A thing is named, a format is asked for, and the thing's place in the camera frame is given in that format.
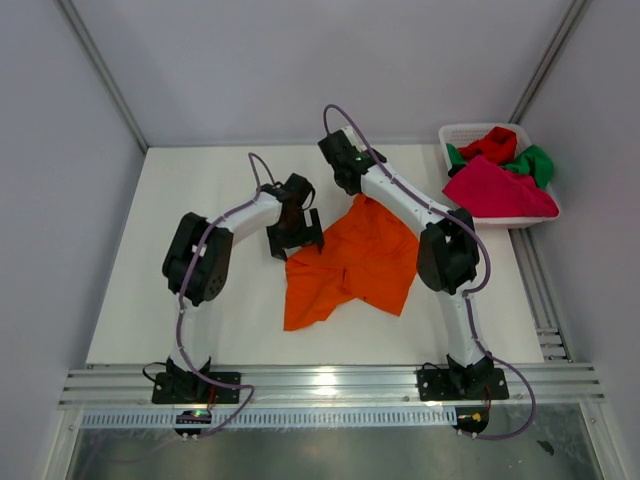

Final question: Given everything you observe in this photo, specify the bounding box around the orange t shirt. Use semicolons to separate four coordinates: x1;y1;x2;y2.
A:
283;194;418;331

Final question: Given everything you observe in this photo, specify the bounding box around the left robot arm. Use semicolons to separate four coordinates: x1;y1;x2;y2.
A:
153;173;324;403

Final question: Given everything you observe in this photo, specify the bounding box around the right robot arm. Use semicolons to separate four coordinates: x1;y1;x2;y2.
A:
318;127;494;398

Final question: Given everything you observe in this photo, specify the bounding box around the black t shirt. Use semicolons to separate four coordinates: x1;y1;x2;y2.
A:
448;166;462;178

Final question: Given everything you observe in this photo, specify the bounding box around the white plastic basket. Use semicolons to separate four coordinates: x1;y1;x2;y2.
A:
439;123;560;229

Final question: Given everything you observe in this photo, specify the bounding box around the magenta t shirt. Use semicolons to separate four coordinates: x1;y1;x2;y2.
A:
443;155;560;218

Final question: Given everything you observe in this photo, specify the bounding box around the red t shirt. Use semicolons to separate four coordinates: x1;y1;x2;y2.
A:
458;126;518;165

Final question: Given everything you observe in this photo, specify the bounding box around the green t shirt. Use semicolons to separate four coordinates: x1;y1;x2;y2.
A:
446;143;554;189

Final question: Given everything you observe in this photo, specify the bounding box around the left controller board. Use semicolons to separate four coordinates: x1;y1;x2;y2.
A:
173;409;212;437

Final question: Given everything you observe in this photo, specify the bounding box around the controller board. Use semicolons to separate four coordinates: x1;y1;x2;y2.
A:
453;406;490;436
173;409;212;437

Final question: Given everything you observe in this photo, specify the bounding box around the right controller board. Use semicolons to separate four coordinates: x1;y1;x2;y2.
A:
453;406;490;436

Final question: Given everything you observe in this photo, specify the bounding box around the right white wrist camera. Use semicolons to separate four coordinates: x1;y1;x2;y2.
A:
342;126;365;151

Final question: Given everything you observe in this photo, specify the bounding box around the aluminium front rail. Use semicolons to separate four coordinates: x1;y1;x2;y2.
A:
58;362;606;409

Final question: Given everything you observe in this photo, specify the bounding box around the white slotted cable duct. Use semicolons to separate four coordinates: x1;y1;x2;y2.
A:
79;406;455;430

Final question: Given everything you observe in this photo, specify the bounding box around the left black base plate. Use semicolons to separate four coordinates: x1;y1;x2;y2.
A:
151;372;240;405

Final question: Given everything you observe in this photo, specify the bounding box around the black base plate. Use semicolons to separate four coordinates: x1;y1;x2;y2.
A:
151;372;240;405
415;365;510;401

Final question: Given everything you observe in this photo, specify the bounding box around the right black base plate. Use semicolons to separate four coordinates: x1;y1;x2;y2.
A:
415;365;510;401

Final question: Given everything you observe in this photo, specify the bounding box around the right frame post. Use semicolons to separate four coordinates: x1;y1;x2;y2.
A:
508;0;592;124

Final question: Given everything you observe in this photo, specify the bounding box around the frame post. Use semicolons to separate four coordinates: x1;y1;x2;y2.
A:
508;0;592;124
53;0;149;154

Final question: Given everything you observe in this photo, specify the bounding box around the left frame post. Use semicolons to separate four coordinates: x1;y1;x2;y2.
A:
53;0;149;154

